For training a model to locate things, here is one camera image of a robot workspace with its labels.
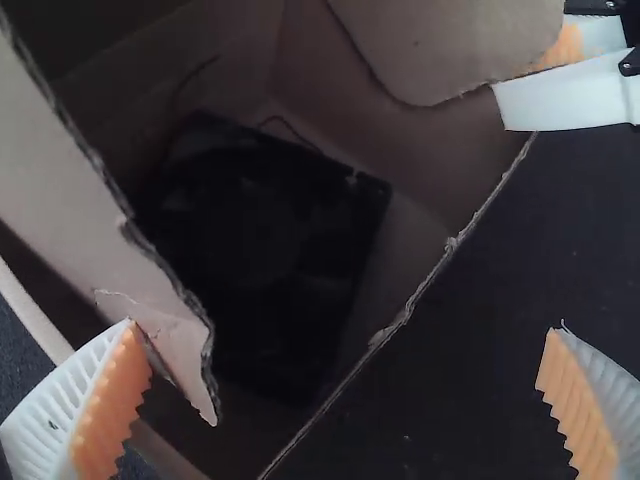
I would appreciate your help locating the black mat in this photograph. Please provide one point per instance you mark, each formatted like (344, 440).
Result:
(500, 350)

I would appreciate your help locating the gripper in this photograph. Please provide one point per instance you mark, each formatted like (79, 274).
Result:
(592, 6)

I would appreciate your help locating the cardboard box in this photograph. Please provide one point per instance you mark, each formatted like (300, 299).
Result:
(310, 60)

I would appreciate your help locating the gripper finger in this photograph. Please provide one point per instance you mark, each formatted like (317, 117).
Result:
(55, 420)
(600, 415)

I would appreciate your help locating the black square fan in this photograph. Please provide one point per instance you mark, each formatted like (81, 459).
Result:
(280, 240)

